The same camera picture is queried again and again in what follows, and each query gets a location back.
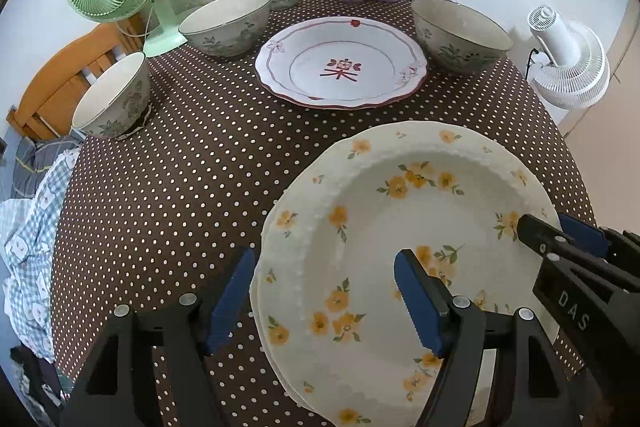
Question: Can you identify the wooden chair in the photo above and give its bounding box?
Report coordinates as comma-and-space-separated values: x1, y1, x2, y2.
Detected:
11, 14, 151, 142

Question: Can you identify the blue checked cloth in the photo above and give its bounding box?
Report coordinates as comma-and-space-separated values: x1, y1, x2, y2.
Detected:
0, 147, 83, 358

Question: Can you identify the floral ceramic bowl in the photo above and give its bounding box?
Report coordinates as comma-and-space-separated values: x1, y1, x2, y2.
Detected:
71, 52, 152, 138
411, 0, 512, 75
178, 0, 272, 58

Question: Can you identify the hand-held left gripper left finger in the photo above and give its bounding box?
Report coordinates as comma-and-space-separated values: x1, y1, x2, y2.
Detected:
60, 248, 257, 427

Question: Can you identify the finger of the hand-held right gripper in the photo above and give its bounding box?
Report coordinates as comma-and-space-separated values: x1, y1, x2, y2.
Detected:
558, 213, 640, 280
517, 213, 640, 350

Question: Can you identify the brown polka dot tablecloth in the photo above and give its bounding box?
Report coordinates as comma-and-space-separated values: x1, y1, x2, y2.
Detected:
50, 0, 598, 427

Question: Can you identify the grey plaid cloth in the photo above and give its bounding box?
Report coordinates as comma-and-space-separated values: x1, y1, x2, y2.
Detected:
12, 134, 83, 198

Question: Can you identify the dark cloth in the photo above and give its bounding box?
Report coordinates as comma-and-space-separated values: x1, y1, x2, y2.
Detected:
9, 344, 68, 427

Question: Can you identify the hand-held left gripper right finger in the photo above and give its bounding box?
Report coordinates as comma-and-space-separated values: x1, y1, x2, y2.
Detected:
394, 249, 583, 427

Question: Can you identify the red patterned white plate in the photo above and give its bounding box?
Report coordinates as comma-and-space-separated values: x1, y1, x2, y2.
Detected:
254, 15, 430, 110

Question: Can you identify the black fan cable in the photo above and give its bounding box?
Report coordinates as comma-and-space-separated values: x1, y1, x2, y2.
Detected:
524, 48, 549, 81

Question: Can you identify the white desk fan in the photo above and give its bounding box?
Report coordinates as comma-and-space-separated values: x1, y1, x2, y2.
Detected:
527, 5, 612, 110

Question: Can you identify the yellow floral plate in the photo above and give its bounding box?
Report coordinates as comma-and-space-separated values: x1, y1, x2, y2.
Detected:
260, 121, 563, 427

